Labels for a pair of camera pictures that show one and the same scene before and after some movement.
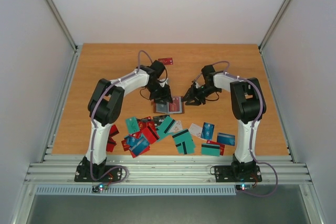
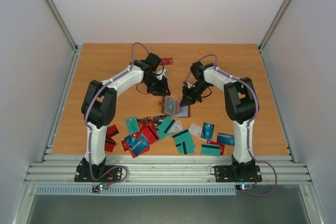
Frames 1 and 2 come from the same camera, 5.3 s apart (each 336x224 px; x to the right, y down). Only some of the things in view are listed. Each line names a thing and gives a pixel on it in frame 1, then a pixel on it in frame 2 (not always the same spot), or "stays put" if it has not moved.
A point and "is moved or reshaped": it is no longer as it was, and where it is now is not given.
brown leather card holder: [176, 107] is moved or reshaped
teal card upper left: [132, 125] stays put
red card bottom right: [221, 146] stays put
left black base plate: [83, 173] stays put
